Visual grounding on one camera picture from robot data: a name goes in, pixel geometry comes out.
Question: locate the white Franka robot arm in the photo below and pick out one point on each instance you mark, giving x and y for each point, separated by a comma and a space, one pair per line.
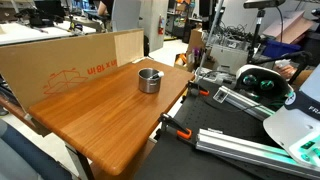
293, 133

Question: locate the long aluminium profile rail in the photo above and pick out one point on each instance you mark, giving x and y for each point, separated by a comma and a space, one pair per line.
240, 146

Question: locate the white VR headset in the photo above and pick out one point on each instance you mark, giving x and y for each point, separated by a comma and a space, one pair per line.
246, 70

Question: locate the black orange bar clamp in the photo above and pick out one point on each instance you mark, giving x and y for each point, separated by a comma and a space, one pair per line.
184, 134
204, 93

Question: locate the flat cardboard sheet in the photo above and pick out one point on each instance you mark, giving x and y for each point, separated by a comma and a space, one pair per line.
290, 28

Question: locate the silver metal pole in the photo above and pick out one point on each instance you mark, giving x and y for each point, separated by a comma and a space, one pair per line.
210, 36

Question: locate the white marker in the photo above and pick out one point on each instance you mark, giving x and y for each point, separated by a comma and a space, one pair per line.
160, 74

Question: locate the short aluminium profile rail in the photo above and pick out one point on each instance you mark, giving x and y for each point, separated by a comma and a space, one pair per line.
246, 105

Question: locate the white desk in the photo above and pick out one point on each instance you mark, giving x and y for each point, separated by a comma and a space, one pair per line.
20, 33

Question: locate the brown cardboard box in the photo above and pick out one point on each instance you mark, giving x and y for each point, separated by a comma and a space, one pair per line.
195, 40

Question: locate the person in black shirt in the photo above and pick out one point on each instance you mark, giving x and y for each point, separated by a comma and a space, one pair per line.
108, 3

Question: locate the grey metal case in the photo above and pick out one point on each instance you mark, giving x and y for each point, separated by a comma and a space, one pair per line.
230, 56

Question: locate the grey metal table leg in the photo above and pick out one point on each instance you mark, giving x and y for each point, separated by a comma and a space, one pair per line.
81, 166

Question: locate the red fire extinguisher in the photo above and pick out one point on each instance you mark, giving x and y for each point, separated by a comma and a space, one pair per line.
161, 26

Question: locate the small steel pot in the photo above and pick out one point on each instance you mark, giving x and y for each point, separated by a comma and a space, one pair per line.
148, 85

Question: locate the black perforated breadboard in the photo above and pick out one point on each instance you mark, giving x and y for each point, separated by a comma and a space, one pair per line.
216, 120

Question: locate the black stereo camera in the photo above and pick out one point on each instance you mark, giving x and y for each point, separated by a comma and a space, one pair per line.
263, 4

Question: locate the blue plastic bin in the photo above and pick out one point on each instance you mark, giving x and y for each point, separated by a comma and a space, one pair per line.
280, 48

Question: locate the blue grey chair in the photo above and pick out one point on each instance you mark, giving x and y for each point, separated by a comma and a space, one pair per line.
23, 156

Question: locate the black camera stand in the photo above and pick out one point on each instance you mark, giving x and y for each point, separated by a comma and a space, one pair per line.
256, 36

